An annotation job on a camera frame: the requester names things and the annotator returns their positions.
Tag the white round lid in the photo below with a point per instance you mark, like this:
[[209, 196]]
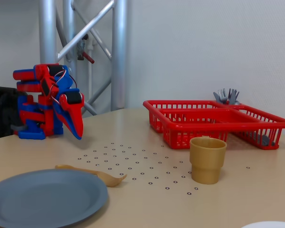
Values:
[[270, 225]]

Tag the gold plastic fork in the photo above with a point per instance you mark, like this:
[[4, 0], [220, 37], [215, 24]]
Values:
[[112, 181]]

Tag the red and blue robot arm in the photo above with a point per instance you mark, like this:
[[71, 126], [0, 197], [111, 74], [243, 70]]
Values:
[[31, 114]]

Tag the gold plastic cup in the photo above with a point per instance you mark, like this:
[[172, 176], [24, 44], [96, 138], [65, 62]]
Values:
[[207, 166]]

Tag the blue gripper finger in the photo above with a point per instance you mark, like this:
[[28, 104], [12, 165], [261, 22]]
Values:
[[58, 112]]

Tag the grey plastic plate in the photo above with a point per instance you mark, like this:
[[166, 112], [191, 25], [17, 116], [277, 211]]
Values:
[[45, 199]]

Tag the grey plastic fork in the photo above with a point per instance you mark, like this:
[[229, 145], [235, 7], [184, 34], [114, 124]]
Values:
[[222, 97], [233, 96]]

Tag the silver metal truss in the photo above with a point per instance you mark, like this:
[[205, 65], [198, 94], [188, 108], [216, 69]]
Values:
[[120, 35]]

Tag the black waste bin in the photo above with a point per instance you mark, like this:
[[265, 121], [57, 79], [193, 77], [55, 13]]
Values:
[[2, 111]]

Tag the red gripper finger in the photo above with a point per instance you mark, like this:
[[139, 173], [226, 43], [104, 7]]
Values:
[[74, 118]]

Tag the red plastic dish basket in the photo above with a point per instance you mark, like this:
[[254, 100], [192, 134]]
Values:
[[216, 118]]

